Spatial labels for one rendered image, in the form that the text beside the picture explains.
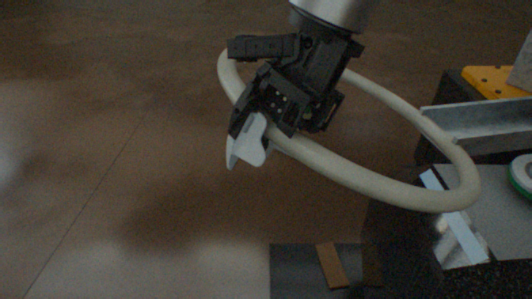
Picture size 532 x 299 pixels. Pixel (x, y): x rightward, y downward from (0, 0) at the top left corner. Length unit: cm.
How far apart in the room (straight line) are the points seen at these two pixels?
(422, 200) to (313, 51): 22
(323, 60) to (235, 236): 162
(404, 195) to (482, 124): 49
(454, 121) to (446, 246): 34
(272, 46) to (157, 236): 170
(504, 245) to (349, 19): 78
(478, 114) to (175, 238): 157
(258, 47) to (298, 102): 9
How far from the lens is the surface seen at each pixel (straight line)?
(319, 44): 36
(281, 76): 36
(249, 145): 39
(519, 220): 109
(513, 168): 115
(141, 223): 208
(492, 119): 92
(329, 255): 182
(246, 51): 42
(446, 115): 83
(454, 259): 99
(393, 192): 41
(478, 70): 210
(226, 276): 177
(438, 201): 46
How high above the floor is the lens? 150
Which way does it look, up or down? 38 degrees down
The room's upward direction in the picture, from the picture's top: straight up
